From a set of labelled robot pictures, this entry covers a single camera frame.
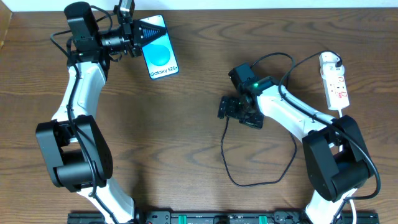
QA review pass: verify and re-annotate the white USB charger adapter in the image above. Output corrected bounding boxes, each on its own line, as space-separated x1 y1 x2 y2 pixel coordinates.
319 52 345 79

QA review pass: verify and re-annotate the black USB charging cable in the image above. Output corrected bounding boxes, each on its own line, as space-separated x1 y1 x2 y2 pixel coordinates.
220 50 343 188

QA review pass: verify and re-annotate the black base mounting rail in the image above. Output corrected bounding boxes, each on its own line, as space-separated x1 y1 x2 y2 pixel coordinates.
67 211 380 224

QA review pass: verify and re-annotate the blue Galaxy smartphone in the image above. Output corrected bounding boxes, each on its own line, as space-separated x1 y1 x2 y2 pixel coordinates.
141 15 179 80

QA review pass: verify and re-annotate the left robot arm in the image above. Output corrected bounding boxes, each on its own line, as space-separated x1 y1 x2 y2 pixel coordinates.
35 1 167 223

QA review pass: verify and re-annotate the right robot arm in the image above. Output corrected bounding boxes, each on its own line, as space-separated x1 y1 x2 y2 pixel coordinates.
218 63 381 223

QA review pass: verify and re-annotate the white power strip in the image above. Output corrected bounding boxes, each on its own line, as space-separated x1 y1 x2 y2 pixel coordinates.
322 73 349 111

